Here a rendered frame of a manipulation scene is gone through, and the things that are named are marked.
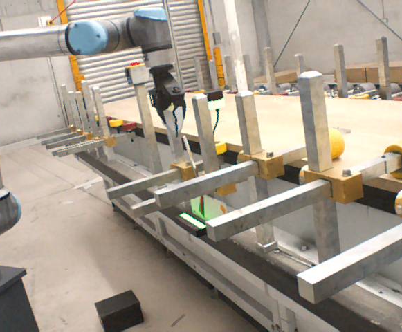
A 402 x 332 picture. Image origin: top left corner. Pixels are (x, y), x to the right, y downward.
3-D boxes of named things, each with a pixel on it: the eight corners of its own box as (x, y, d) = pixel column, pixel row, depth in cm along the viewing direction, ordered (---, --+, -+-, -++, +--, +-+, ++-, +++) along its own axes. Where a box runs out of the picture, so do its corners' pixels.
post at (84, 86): (99, 158, 271) (81, 81, 258) (97, 158, 274) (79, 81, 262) (104, 157, 272) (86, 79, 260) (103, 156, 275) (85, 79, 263)
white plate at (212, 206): (230, 235, 131) (224, 204, 129) (192, 213, 154) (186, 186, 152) (232, 234, 132) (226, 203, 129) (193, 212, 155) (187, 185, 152)
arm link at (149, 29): (138, 11, 131) (169, 4, 128) (147, 52, 134) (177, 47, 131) (125, 10, 122) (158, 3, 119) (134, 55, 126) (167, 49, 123)
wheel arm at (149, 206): (136, 221, 122) (133, 207, 121) (132, 218, 125) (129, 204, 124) (266, 176, 139) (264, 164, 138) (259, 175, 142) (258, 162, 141)
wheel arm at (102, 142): (59, 159, 232) (57, 151, 231) (58, 158, 235) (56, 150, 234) (135, 138, 249) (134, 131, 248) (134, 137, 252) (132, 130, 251)
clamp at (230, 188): (222, 196, 129) (219, 180, 128) (201, 187, 141) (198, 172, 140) (239, 191, 132) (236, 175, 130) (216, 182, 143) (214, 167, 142)
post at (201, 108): (223, 245, 141) (196, 95, 128) (217, 242, 144) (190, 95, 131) (232, 242, 142) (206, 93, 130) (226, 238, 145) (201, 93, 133)
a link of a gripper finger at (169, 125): (170, 135, 138) (164, 106, 136) (178, 137, 133) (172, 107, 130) (161, 138, 137) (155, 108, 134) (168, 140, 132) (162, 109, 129)
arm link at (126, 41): (84, 23, 124) (123, 14, 121) (102, 23, 135) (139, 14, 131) (91, 56, 127) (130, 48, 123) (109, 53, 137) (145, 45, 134)
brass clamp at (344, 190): (342, 206, 83) (340, 180, 81) (297, 191, 94) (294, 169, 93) (366, 196, 85) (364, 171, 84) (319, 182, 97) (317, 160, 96)
